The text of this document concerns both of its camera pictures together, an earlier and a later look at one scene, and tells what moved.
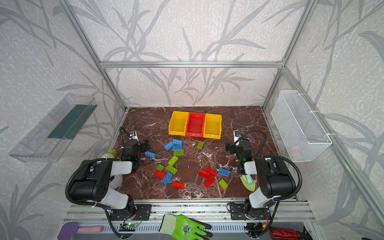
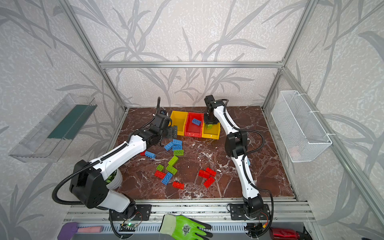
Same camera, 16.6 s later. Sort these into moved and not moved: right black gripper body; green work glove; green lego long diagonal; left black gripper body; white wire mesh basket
Moved: right black gripper body; left black gripper body
Not moved: white wire mesh basket; green lego long diagonal; green work glove
